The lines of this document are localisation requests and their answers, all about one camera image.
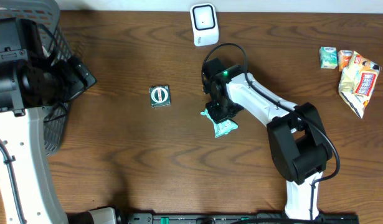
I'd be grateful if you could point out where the teal wet wipes pack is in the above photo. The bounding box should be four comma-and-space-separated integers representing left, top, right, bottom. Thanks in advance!
200, 109, 239, 138

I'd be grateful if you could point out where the dark green snack pack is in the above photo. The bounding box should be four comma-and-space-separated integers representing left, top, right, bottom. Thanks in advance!
149, 85, 171, 108

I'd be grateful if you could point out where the green Kleenex tissue pack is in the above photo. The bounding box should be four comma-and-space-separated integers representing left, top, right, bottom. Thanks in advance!
319, 47, 338, 69

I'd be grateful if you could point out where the orange Kleenex tissue pack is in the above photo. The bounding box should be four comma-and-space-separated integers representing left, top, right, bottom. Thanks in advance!
338, 50, 354, 72

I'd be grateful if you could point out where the yellow snack bag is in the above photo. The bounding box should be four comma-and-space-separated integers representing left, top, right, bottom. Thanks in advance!
338, 51, 382, 119

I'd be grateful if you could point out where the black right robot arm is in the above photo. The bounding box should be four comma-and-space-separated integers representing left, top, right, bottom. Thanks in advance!
202, 58, 333, 220

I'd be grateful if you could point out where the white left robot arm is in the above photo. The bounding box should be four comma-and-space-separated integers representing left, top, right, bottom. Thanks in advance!
0, 17, 96, 223

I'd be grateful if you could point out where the white barcode scanner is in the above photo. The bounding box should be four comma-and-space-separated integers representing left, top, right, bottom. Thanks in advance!
190, 3, 219, 47

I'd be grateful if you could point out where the grey plastic mesh basket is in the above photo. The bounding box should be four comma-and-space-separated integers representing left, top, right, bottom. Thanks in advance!
0, 0, 72, 155

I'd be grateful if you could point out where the black mounting rail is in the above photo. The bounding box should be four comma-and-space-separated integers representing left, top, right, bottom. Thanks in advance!
66, 207, 360, 224

